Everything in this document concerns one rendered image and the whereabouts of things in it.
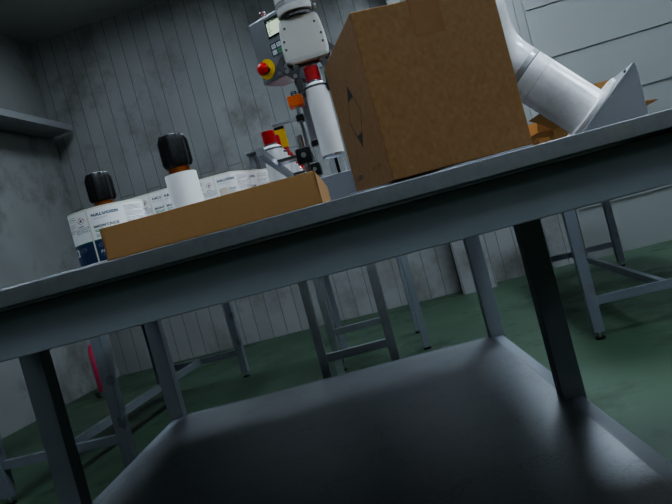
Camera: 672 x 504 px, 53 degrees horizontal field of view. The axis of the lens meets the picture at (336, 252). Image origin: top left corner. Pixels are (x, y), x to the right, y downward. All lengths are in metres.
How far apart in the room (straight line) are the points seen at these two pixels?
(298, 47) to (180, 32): 5.33
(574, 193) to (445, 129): 0.33
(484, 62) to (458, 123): 0.11
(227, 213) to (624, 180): 0.46
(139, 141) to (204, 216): 6.03
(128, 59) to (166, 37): 0.43
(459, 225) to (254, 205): 0.24
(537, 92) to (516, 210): 0.90
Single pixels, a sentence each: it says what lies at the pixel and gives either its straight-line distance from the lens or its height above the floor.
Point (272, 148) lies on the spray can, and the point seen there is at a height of 1.04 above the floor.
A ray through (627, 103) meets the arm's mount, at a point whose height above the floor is 0.91.
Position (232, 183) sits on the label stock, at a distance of 2.08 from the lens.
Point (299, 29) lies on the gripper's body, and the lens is 1.53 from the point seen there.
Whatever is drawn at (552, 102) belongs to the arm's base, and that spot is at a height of 0.96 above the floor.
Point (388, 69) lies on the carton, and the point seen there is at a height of 1.02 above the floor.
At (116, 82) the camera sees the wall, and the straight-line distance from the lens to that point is 6.98.
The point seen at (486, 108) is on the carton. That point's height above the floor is 0.92.
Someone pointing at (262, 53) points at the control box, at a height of 1.37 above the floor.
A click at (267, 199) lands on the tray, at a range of 0.77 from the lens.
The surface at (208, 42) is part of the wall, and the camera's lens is 6.71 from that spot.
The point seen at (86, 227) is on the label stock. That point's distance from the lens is 1.84.
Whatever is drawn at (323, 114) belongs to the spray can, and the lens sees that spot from 1.48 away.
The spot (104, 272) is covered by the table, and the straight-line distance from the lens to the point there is 0.79.
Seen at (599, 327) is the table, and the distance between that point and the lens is 3.36.
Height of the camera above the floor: 0.79
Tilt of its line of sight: 1 degrees down
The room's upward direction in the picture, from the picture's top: 15 degrees counter-clockwise
